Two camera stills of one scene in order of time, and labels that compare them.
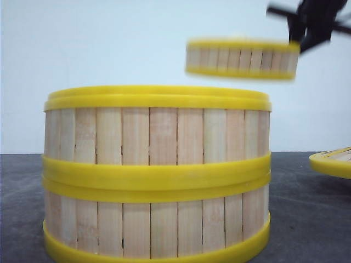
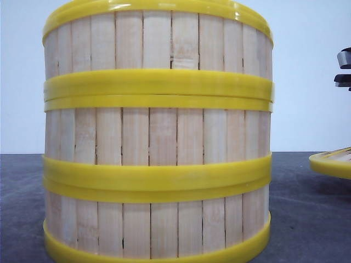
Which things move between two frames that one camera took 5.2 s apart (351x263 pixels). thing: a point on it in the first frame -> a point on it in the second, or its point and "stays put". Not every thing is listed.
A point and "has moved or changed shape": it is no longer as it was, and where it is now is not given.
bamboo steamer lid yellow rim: [335, 162] stays put
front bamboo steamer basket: [199, 222] stays put
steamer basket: [242, 58] has moved or changed shape
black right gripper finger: [313, 36] -> [343, 80]
